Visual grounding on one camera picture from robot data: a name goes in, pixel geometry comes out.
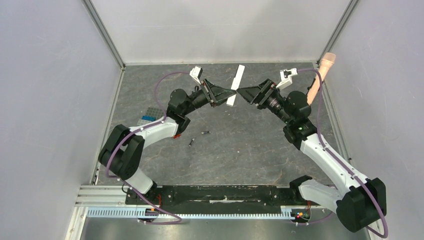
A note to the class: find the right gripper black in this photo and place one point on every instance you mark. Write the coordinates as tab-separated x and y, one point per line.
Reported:
265	94

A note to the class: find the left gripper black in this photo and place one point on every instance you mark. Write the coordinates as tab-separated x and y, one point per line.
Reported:
217	94

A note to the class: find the white remote control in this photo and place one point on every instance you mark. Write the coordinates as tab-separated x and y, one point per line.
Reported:
235	84

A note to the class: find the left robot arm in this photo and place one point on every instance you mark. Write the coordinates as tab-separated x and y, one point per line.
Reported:
122	152

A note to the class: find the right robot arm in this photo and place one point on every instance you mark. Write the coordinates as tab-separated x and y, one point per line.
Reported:
357	200

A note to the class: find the grey lego baseplate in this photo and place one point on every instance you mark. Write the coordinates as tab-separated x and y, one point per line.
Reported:
154	112

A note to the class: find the blue lego brick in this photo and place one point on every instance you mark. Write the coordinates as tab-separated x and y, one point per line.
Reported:
148	118

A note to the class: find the light grey lego brick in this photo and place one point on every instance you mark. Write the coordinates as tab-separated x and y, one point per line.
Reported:
142	122

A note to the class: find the pink toy microphone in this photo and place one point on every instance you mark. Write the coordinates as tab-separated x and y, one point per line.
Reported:
324	66

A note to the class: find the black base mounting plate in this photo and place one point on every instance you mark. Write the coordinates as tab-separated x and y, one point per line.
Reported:
225	199

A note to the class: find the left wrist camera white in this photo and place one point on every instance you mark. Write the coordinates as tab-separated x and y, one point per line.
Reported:
196	73

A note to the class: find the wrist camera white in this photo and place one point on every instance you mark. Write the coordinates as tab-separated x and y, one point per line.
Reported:
286	78
196	73

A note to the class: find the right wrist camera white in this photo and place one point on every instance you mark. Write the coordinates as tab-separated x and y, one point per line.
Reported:
286	78

